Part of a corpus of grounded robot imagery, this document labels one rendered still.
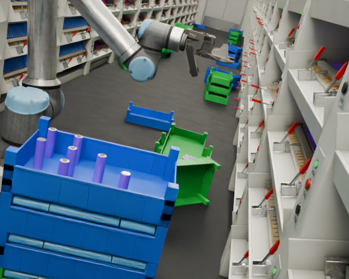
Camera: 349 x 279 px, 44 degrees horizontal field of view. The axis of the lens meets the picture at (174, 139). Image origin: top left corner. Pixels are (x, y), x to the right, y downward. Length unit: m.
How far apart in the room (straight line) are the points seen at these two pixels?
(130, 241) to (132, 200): 0.08
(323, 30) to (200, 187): 0.99
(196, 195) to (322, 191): 1.39
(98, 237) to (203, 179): 1.21
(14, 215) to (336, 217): 0.54
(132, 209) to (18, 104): 0.92
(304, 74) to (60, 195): 0.64
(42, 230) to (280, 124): 0.77
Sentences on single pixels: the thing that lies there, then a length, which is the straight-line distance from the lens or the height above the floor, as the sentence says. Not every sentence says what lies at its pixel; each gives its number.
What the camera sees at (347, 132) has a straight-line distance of 0.60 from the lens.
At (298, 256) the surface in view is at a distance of 0.67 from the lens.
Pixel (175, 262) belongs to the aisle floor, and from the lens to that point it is 1.54.
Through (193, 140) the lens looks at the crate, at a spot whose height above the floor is 0.11.
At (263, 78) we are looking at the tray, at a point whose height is 0.58.
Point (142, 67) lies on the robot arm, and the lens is 1.53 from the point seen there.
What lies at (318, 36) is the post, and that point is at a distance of 1.28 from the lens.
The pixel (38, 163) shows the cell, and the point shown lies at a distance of 0.87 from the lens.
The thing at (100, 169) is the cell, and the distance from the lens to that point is 0.84.
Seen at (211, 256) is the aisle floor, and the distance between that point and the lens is 1.63.
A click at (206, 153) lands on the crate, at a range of 2.46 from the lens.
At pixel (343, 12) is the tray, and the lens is 0.86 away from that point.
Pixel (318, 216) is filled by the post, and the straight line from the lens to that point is 0.64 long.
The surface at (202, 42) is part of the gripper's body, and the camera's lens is 1.64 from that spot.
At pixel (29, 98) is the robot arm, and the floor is 0.38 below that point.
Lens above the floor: 0.89
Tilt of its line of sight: 20 degrees down
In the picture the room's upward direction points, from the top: 14 degrees clockwise
